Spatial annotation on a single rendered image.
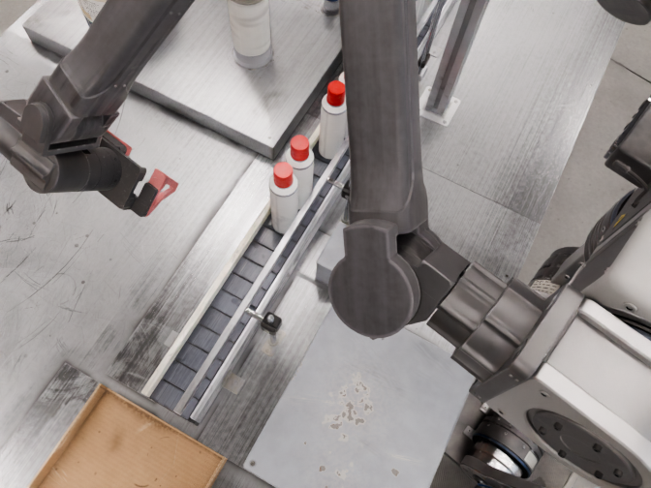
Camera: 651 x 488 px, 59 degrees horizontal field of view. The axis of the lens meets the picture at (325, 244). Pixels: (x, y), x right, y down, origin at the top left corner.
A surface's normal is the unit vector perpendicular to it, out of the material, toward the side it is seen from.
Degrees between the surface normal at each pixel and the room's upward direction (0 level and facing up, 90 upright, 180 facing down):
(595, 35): 0
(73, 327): 0
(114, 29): 52
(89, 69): 45
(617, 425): 0
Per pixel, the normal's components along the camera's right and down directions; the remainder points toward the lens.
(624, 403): 0.05, -0.40
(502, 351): -0.36, 0.13
